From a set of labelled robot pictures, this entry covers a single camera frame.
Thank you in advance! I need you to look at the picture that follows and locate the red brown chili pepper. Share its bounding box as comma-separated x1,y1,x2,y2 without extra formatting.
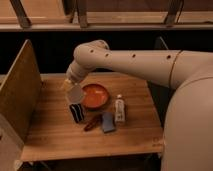
84,114,102,131

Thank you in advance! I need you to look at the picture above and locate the white ceramic cup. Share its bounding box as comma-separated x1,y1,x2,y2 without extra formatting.
66,84,84,104

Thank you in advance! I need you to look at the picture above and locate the black white striped eraser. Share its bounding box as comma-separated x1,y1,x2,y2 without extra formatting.
69,104,84,123

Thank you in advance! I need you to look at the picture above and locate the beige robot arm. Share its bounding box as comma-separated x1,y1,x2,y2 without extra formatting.
63,40,213,171

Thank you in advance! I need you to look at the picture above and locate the wooden shelf frame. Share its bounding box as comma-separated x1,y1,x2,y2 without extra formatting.
0,0,213,32

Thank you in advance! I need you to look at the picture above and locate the orange bowl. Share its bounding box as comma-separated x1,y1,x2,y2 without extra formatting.
82,84,110,110

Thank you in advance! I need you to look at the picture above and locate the left wooden side panel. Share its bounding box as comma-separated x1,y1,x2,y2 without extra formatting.
0,40,42,171

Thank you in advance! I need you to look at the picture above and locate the blue sponge block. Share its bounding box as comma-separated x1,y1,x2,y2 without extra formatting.
102,112,116,133

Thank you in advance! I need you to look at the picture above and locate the white glue bottle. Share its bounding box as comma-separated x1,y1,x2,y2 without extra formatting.
114,94,126,125

